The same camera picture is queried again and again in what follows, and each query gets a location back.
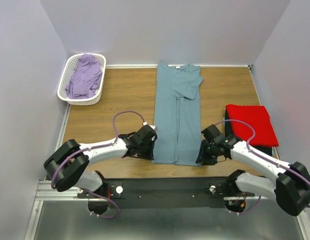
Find white perforated plastic basket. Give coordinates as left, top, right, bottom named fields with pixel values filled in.
left=57, top=53, right=107, bottom=106

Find folded red t shirt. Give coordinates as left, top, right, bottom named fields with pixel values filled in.
left=225, top=104, right=279, bottom=148

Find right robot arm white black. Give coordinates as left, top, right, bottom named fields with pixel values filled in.
left=196, top=124, right=310, bottom=217

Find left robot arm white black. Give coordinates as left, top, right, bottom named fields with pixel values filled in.
left=43, top=123, right=157, bottom=198

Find blue-grey t shirt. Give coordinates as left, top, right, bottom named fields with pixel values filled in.
left=152, top=64, right=203, bottom=167

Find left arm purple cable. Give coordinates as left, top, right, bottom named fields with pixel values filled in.
left=50, top=110, right=148, bottom=219

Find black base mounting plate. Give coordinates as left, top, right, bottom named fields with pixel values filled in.
left=77, top=177, right=244, bottom=212

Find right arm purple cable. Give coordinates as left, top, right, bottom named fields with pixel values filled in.
left=214, top=119, right=310, bottom=216

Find purple t shirt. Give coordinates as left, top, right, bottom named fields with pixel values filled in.
left=65, top=54, right=103, bottom=99

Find folded black t shirt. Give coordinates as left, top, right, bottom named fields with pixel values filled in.
left=224, top=110, right=274, bottom=156

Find aluminium extrusion frame rail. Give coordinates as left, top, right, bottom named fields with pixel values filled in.
left=23, top=104, right=81, bottom=240

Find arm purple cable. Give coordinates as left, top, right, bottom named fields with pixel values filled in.
left=50, top=110, right=148, bottom=219
left=214, top=119, right=310, bottom=216

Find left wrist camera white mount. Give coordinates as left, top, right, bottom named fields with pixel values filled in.
left=142, top=121, right=157, bottom=131

